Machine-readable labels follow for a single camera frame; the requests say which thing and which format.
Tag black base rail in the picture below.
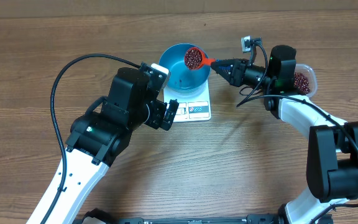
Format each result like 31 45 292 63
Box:
72 208 288 224

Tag white digital kitchen scale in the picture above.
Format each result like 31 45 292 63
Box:
163 81 212 123

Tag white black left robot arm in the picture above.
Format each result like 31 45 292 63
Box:
28 63 178 223

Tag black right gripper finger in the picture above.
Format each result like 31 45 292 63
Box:
214 67 235 84
211 58 240 69

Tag clear plastic food container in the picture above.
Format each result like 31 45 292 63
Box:
295 63 318 98

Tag blue plastic bowl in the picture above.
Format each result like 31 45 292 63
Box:
159 43 211 92

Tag orange measuring scoop blue handle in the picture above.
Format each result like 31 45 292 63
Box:
184 47 216 70

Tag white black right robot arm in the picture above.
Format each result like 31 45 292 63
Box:
209 42 358 223

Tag red adzuki beans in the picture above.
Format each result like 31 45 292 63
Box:
294 72 311 95

